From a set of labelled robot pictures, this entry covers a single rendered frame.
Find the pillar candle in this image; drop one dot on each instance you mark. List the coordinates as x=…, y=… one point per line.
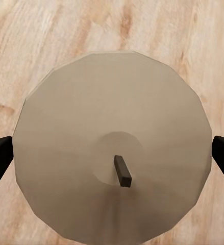
x=112, y=148

